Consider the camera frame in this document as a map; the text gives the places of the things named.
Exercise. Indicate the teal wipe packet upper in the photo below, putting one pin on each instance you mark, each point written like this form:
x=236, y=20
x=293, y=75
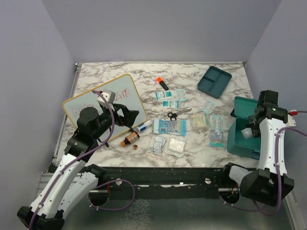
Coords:
x=165, y=95

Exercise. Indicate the clear bag of plasters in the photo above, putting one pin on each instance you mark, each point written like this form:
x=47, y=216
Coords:
x=156, y=146

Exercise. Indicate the copper coin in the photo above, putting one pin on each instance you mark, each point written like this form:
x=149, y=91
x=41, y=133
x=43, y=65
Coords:
x=135, y=146

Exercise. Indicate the white blue tube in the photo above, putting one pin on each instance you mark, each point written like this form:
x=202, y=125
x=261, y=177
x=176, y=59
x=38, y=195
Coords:
x=140, y=128

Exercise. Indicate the blue divided tray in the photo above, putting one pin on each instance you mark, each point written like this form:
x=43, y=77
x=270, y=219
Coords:
x=214, y=82

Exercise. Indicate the teal medicine box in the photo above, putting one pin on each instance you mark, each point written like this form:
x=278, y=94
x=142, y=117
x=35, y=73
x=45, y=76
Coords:
x=240, y=141

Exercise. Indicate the large blue bandage packet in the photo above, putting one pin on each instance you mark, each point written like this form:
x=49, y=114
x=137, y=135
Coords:
x=176, y=127

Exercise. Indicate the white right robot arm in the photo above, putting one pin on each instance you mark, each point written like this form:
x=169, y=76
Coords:
x=268, y=183

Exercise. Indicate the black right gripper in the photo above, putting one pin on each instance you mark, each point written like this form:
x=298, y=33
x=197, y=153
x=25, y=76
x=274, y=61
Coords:
x=255, y=130

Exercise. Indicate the yellow framed whiteboard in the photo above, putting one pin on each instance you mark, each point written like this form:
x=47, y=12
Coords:
x=121, y=90

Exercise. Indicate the small clear teal packet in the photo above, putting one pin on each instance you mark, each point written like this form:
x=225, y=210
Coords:
x=208, y=107

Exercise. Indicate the orange black highlighter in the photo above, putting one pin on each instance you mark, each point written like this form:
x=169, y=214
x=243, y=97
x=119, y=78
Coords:
x=162, y=83

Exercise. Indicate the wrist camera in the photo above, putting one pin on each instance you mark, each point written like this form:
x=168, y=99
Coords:
x=109, y=96
x=291, y=118

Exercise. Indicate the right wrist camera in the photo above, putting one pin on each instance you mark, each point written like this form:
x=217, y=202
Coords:
x=291, y=118

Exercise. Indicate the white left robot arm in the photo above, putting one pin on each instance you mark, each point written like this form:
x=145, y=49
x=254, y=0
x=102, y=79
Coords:
x=72, y=179

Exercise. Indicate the black handled scissors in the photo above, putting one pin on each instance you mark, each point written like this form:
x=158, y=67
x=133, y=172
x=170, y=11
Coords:
x=173, y=116

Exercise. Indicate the white gauze packet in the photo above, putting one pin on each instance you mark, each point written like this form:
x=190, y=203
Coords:
x=176, y=146

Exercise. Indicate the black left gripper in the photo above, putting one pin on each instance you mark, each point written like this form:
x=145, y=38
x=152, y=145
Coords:
x=129, y=116

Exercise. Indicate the teal wipe packet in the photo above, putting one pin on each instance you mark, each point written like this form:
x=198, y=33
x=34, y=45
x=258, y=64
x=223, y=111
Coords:
x=171, y=104
x=165, y=95

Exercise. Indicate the amber medicine bottle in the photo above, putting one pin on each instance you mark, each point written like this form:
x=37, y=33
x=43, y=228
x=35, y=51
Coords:
x=131, y=138

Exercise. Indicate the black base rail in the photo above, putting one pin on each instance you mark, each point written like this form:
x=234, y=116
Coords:
x=161, y=183

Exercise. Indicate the clear packet teal strip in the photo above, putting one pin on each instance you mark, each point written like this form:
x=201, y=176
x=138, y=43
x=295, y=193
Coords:
x=217, y=138

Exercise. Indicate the white dressing packet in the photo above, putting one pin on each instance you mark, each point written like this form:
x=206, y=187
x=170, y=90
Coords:
x=181, y=95

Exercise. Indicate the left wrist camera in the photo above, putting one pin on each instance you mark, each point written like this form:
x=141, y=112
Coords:
x=109, y=96

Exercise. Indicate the yellowish gauze packet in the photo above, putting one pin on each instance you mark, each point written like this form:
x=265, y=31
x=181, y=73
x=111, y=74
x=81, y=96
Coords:
x=199, y=121

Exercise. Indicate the teal wipe packet lower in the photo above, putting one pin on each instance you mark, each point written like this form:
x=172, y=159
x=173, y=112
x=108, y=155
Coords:
x=171, y=104

